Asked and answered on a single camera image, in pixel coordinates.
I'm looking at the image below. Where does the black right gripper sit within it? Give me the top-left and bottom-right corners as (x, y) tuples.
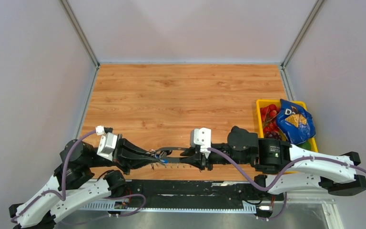
(180, 144), (251, 171)

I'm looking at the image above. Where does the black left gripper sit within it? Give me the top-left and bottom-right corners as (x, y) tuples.
(86, 132), (162, 174)

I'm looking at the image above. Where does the large metal key ring plate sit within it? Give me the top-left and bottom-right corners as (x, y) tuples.
(149, 146), (187, 170)

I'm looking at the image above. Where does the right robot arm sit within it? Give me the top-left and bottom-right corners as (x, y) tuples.
(168, 126), (366, 199)

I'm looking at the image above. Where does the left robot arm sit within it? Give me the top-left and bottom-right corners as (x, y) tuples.
(9, 133), (167, 229)

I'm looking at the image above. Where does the dark grapes bunch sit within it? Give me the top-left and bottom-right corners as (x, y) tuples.
(264, 131), (282, 140)

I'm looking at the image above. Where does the yellow plastic bin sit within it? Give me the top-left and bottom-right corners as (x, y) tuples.
(256, 99), (318, 152)

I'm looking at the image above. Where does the red cherries bunch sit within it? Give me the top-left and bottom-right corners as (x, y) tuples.
(260, 104), (281, 133)

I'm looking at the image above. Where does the blue chips bag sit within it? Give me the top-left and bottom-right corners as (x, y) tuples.
(275, 99), (316, 145)

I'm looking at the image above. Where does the green lime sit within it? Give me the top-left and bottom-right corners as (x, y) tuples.
(297, 141), (312, 151)

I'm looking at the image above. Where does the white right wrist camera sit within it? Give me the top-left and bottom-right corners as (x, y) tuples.
(190, 127), (212, 158)

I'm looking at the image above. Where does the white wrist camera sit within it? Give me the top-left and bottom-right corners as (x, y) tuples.
(95, 125), (118, 161)
(190, 127), (212, 158)

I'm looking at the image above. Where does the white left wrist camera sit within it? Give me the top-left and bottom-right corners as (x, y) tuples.
(95, 125), (118, 161)

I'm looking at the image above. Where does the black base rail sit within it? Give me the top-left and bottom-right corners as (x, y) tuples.
(72, 178), (285, 216)

